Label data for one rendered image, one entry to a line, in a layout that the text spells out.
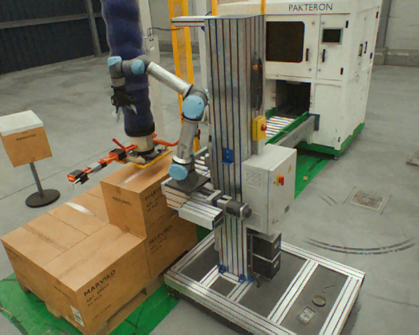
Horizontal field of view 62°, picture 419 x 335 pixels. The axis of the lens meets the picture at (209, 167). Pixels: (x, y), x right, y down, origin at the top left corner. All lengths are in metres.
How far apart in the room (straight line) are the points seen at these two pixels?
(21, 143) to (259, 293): 2.84
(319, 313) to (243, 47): 1.76
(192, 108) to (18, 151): 2.62
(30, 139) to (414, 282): 3.84
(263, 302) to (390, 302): 0.99
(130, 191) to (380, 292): 2.06
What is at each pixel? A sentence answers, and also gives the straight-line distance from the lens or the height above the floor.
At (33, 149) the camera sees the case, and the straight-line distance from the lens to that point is 4.19.
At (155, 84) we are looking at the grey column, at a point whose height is 1.26.
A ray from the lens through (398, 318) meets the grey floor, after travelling 3.02.
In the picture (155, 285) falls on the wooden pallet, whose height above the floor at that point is 0.05.
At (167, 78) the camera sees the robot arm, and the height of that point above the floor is 1.73.
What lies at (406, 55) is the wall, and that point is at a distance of 10.95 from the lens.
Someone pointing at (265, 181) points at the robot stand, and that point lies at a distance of 2.06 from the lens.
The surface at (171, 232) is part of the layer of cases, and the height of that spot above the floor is 0.41.
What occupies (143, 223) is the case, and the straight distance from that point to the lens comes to 2.61.
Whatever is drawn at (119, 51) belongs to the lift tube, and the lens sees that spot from 2.40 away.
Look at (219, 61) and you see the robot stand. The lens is 2.03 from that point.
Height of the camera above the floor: 2.17
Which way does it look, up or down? 27 degrees down
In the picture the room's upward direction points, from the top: 4 degrees counter-clockwise
